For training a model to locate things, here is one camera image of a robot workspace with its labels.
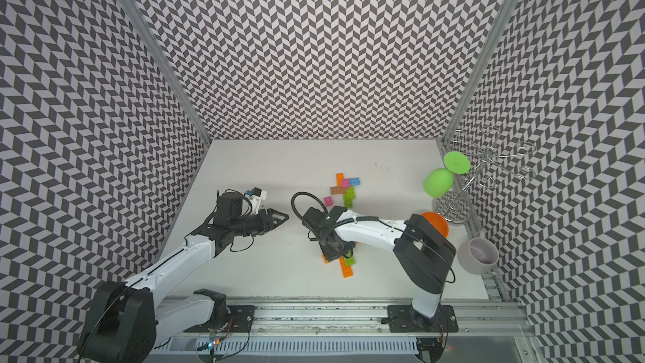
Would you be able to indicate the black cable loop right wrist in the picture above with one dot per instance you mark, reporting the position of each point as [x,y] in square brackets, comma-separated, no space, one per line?
[298,201]

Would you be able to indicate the aluminium corner post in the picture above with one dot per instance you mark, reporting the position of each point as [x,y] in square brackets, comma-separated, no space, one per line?
[489,48]
[142,28]

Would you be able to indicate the aluminium corner post right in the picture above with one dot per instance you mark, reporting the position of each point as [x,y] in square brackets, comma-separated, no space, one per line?
[489,48]

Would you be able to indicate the orange plastic bowl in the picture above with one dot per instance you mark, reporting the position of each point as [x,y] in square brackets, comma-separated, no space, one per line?
[438,222]

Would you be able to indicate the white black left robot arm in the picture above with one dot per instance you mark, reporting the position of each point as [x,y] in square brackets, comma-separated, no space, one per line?
[126,320]

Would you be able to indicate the green plastic wine glass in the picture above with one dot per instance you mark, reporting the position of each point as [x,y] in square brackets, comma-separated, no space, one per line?
[441,180]

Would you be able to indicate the brown lego plate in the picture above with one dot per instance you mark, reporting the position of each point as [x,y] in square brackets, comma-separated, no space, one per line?
[338,191]

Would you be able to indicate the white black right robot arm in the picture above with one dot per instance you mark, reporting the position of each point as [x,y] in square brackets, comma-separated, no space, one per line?
[425,255]

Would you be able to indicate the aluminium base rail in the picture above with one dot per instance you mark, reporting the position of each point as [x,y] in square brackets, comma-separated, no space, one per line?
[464,330]

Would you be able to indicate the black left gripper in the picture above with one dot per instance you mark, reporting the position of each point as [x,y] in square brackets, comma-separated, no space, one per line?
[266,228]

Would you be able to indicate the grey mauve cup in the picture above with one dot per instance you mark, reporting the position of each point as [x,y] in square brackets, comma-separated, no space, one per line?
[478,256]

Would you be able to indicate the wire glass rack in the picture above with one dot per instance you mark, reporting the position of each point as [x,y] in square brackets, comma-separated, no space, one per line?
[455,206]

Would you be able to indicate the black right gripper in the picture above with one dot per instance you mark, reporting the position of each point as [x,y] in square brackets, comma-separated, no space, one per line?
[331,256]

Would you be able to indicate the aluminium corner post left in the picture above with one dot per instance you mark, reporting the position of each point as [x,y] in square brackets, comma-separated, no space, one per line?
[142,28]

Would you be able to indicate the green lego plate front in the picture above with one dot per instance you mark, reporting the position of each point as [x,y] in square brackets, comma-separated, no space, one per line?
[348,202]

